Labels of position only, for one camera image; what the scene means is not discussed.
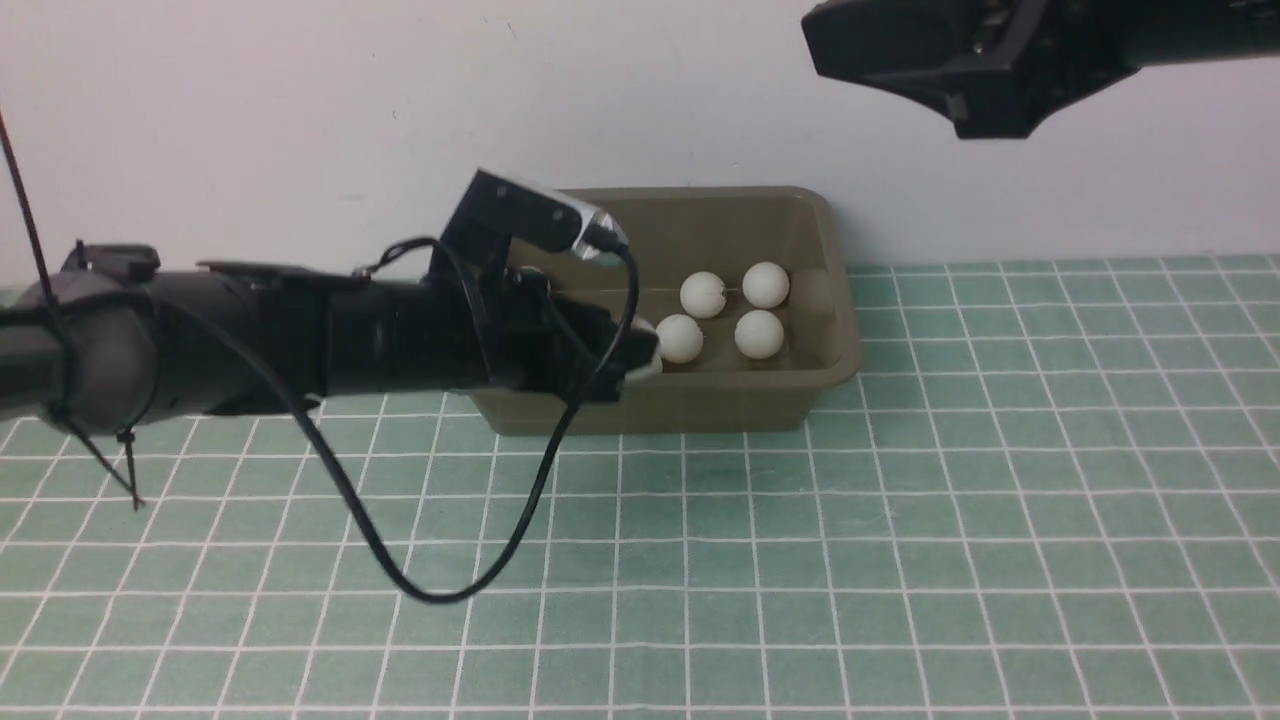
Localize black zip tie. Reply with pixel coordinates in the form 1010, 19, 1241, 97
0, 105, 146, 511

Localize white ball logo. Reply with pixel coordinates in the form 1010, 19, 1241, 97
733, 309, 785, 360
623, 316, 663, 384

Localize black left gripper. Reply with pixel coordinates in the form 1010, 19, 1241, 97
420, 274, 634, 404

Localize olive plastic bin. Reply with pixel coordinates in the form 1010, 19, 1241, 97
465, 186, 863, 436

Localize white ball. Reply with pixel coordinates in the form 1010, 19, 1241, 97
741, 261, 791, 310
655, 314, 705, 365
678, 272, 728, 320

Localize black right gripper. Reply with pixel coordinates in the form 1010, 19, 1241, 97
803, 1, 1277, 140

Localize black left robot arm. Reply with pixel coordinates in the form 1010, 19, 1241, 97
1, 245, 658, 436

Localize green checkered tablecloth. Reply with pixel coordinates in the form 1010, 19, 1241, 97
1, 256, 1279, 719

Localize black left camera cable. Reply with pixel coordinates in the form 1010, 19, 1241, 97
0, 234, 641, 606

